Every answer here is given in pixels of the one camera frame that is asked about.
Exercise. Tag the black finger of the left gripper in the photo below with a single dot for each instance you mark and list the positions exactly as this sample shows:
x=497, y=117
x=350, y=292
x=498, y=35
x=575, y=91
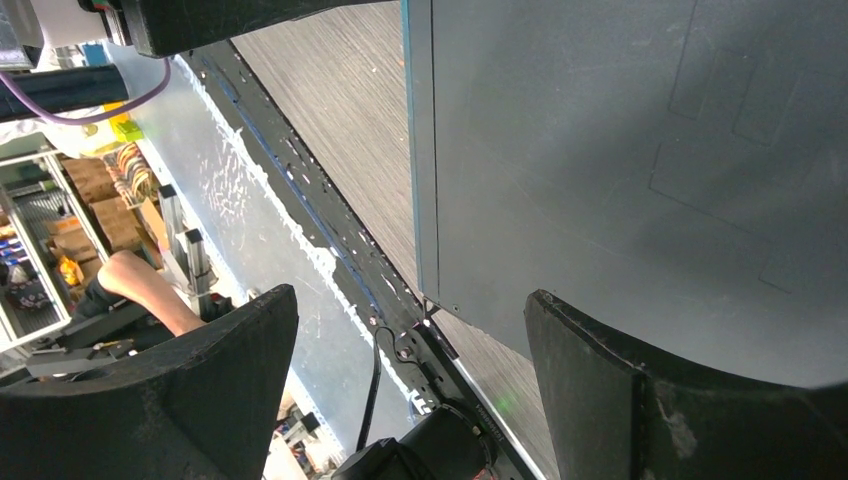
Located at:
x=161, y=28

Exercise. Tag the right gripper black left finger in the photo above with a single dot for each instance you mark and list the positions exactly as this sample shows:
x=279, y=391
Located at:
x=202, y=405

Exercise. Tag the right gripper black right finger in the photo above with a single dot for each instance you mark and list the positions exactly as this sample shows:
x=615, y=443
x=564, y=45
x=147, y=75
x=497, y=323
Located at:
x=620, y=408

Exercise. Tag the person forearm in background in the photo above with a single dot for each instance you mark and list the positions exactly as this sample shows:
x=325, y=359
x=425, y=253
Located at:
x=127, y=275

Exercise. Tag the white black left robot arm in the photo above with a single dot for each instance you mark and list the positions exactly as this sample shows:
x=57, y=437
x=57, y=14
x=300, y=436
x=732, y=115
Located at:
x=76, y=96

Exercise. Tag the background storage shelf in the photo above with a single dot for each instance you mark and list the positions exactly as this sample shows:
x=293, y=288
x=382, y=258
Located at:
x=58, y=229

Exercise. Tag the dark grey network switch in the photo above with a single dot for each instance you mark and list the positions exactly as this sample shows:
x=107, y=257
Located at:
x=675, y=169

